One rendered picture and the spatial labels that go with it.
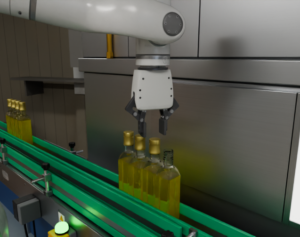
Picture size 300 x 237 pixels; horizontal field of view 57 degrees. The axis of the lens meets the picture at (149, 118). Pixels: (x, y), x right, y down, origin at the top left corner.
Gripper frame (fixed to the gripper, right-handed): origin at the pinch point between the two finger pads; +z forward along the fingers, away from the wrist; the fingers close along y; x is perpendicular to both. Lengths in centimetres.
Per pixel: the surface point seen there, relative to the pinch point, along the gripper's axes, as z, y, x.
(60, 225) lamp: 36.7, 23.7, -22.9
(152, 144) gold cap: 7.2, -3.3, -7.9
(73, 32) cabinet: -48, -19, -302
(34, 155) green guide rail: 28, 31, -73
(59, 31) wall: -53, -7, -353
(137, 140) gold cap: 7.1, -0.4, -13.0
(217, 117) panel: -0.9, -20.8, -1.3
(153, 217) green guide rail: 26.8, -0.8, -1.2
